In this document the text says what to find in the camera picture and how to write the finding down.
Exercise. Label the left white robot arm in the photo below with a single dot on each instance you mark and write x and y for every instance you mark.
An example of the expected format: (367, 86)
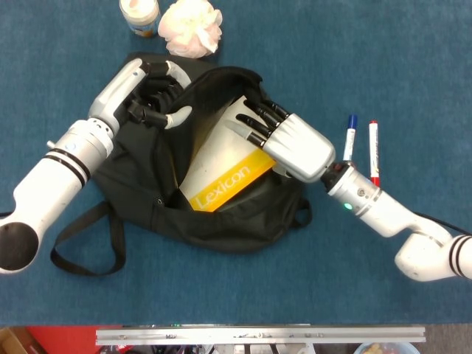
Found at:
(55, 184)

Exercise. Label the blue whiteboard marker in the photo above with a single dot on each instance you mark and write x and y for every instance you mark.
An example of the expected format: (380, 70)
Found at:
(351, 136)

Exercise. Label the red box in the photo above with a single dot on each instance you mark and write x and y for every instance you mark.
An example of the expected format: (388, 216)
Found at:
(62, 339)

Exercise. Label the white mesh bath pouf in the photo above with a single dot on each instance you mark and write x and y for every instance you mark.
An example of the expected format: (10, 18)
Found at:
(188, 29)

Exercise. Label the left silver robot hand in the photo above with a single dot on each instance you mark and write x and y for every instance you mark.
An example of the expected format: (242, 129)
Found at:
(114, 92)

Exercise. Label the black fabric backpack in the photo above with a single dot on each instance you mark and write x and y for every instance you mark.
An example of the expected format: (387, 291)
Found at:
(239, 228)

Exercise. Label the cardboard box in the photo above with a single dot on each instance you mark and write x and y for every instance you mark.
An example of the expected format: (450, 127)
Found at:
(13, 341)

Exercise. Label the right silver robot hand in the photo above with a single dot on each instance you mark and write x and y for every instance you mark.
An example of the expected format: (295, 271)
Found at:
(298, 147)

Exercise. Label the jar with white lid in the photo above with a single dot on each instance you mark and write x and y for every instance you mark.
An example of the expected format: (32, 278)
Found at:
(140, 16)

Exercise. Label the aluminium profile rail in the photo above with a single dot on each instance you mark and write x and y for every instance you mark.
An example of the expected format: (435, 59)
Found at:
(258, 335)

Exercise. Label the light blue bowl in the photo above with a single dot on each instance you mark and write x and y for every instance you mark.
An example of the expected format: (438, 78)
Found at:
(383, 348)

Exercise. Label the white yellow Lexicon book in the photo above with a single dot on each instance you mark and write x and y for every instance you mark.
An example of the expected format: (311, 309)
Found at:
(217, 166)

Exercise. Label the red whiteboard marker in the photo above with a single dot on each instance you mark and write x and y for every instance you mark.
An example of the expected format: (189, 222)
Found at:
(374, 147)

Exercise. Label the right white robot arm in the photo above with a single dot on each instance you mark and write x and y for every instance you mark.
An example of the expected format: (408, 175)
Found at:
(387, 217)

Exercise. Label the blue felt table mat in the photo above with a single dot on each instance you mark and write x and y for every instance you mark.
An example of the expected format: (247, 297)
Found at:
(258, 295)

